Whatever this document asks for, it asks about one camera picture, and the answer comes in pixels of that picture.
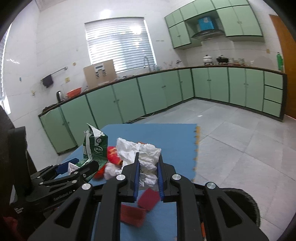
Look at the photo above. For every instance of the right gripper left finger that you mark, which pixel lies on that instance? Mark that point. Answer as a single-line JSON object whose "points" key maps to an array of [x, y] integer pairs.
{"points": [[92, 212]]}

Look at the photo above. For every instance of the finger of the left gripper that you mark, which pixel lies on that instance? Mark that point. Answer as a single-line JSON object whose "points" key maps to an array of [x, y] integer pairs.
{"points": [[48, 175], [84, 173]]}

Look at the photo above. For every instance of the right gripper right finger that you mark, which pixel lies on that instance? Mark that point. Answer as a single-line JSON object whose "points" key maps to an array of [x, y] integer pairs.
{"points": [[208, 212]]}

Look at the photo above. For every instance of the red plastic bag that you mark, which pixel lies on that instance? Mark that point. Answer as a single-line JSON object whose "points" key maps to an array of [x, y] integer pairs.
{"points": [[100, 173]]}

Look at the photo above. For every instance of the dark red scouring pad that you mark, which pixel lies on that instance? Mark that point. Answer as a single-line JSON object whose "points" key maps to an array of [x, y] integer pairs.
{"points": [[132, 215], [148, 199]]}

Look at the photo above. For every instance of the white tissue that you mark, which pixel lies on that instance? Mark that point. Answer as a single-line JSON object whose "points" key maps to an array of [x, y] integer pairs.
{"points": [[148, 157]]}

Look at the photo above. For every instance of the small white tissue ball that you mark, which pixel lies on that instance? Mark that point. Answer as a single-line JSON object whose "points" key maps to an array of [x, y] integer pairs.
{"points": [[111, 170]]}

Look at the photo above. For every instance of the red paper cup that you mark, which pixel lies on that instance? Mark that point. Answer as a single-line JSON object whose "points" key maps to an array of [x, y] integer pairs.
{"points": [[113, 156]]}

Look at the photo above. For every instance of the green lower kitchen cabinets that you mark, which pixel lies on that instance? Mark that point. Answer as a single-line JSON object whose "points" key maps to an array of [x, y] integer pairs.
{"points": [[123, 101]]}

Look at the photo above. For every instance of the green kitchen cabinets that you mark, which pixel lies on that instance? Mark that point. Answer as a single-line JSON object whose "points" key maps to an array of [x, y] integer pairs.
{"points": [[123, 101], [236, 18]]}

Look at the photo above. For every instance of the chrome kitchen faucet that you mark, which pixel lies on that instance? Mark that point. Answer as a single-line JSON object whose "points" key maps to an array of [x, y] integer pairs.
{"points": [[147, 64]]}

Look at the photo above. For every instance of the green upper kitchen cabinets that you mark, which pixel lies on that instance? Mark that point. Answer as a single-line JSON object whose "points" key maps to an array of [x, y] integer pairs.
{"points": [[236, 18]]}

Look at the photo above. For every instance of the steel electric kettle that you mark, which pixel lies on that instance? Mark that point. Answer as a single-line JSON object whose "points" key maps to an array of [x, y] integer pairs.
{"points": [[60, 96]]}

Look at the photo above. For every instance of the orange plastic basin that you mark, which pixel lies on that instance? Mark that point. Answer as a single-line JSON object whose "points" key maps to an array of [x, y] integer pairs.
{"points": [[74, 92]]}

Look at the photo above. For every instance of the dark hanging towel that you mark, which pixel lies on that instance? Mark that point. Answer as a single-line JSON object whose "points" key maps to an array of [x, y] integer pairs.
{"points": [[47, 81]]}

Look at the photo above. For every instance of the blue scalloped table mat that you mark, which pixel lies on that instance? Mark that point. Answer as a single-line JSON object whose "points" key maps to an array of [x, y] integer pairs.
{"points": [[178, 146]]}

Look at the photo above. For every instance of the cardboard box with label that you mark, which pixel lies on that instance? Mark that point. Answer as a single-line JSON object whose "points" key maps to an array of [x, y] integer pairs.
{"points": [[99, 74]]}

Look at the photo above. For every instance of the window with white blinds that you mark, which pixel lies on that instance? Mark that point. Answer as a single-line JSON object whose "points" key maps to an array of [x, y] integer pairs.
{"points": [[124, 40]]}

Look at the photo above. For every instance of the black wok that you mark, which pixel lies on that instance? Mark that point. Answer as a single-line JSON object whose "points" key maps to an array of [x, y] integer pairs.
{"points": [[222, 60]]}

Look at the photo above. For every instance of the white cooking pot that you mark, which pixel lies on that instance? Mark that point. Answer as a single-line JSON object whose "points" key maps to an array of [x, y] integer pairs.
{"points": [[208, 60]]}

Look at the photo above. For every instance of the green bottle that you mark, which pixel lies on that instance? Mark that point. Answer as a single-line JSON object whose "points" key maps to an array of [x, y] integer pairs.
{"points": [[279, 62]]}

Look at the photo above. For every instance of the brown wooden door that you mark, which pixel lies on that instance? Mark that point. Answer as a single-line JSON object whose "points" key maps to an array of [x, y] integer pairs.
{"points": [[288, 48]]}

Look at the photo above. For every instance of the range hood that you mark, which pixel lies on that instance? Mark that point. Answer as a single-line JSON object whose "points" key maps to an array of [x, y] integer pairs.
{"points": [[208, 34]]}

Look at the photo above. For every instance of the blue box above hood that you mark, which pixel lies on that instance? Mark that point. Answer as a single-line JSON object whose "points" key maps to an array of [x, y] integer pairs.
{"points": [[206, 23]]}

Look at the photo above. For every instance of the wall towel rail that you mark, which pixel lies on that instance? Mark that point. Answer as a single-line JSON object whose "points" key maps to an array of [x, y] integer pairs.
{"points": [[62, 69]]}

